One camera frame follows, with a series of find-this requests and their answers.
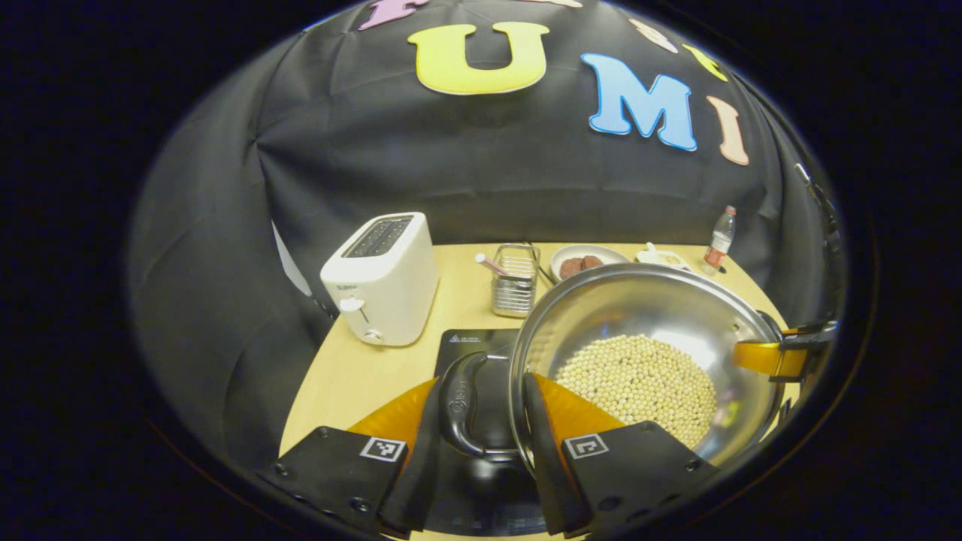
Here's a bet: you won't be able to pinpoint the clear water bottle red label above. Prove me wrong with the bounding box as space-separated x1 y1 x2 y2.
702 205 738 278

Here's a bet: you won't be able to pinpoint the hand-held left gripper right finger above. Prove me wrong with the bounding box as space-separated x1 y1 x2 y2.
524 373 721 537

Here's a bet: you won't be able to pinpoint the stainless steel pot black handle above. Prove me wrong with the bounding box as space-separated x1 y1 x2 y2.
439 262 788 482

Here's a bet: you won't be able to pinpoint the metal wire basket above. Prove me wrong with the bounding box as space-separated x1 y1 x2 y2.
491 242 541 319

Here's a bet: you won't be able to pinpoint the red meat pieces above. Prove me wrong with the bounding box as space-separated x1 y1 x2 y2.
559 255 605 280

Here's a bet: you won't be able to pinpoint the pile of yellow soybeans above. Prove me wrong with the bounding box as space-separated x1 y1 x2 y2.
554 334 719 450

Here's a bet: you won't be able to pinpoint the black induction cooktop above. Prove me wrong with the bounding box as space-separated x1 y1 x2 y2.
419 328 551 536

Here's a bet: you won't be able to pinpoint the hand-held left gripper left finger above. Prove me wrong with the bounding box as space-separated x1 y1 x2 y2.
259 378 444 539

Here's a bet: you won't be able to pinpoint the white toaster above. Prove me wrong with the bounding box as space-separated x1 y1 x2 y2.
320 212 440 348

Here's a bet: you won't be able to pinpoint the black backdrop cloth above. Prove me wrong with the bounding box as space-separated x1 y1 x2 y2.
128 0 846 482

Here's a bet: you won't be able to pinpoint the white oval plate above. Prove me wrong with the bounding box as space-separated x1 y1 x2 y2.
549 243 631 283

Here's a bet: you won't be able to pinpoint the white divided bean dish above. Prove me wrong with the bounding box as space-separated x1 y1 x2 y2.
635 242 693 272

